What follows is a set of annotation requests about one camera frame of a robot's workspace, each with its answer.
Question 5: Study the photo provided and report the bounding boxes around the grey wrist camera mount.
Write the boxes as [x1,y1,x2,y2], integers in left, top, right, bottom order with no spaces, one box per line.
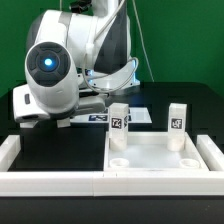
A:
[76,96,105,115]

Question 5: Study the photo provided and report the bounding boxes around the white hanging cable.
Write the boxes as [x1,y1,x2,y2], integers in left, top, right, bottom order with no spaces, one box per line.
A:
[58,0,68,11]

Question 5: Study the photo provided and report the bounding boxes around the white marker sheet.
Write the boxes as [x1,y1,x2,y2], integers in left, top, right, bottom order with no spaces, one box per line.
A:
[70,107,152,124]

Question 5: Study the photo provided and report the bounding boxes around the white U-shaped obstacle fence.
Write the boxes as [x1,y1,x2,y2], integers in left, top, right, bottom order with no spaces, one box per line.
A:
[0,135,224,197]

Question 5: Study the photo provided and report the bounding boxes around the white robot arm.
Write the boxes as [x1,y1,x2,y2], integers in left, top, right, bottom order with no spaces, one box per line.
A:
[13,0,138,128]

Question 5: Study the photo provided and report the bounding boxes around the white square tabletop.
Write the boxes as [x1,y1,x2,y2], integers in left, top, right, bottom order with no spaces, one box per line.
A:
[103,132,208,172]

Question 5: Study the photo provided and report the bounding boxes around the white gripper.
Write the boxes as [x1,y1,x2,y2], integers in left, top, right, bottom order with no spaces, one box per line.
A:
[13,84,79,128]

